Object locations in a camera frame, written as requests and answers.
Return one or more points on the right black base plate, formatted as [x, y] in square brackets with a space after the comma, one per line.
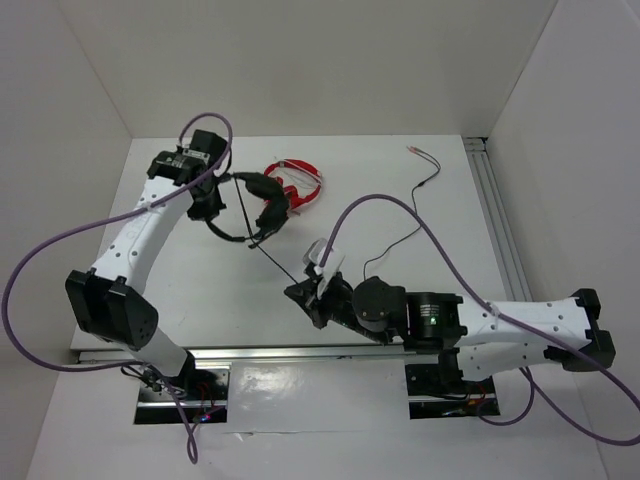
[429, 398]

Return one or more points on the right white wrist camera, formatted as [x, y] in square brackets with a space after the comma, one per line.
[322, 263]

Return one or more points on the aluminium rail right side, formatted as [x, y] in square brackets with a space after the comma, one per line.
[500, 232]

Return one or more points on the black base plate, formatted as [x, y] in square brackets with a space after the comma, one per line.
[205, 403]
[429, 398]

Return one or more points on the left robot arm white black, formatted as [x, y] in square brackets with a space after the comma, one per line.
[107, 300]

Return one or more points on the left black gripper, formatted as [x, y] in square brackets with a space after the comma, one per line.
[216, 200]

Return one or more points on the red headphones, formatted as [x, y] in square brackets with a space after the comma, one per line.
[302, 182]

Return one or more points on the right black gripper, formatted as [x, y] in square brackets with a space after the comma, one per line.
[304, 293]

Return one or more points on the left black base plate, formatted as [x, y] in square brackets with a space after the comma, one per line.
[205, 403]

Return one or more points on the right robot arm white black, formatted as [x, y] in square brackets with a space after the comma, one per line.
[470, 343]

